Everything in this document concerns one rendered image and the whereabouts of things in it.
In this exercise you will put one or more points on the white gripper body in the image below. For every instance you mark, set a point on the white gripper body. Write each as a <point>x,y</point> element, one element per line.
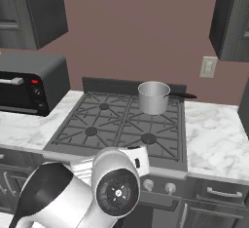
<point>82,171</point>

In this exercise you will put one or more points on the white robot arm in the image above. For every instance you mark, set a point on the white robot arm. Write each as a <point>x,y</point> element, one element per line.
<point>61,199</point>

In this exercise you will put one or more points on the grey gas stove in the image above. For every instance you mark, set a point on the grey gas stove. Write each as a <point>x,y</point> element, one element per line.
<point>123,124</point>

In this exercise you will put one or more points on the white stove knob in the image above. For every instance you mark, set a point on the white stove knob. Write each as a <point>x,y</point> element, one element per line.
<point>170,188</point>
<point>148,184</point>

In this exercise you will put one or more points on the dark grey drawer front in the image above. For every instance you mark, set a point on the dark grey drawer front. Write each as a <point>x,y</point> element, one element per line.
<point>223,186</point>
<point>19,158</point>

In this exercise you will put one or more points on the dark grey cupboard door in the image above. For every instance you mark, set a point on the dark grey cupboard door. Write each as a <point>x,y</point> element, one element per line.
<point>220,217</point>
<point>9,189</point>

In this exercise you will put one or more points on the black toaster oven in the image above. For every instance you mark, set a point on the black toaster oven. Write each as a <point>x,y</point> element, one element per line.
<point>35,76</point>

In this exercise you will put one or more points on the dark grey wall cupboard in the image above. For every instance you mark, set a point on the dark grey wall cupboard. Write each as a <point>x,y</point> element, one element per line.
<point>35,20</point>
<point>231,20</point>

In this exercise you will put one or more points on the beige wall socket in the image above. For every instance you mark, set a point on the beige wall socket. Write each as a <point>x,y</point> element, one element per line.
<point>208,67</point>

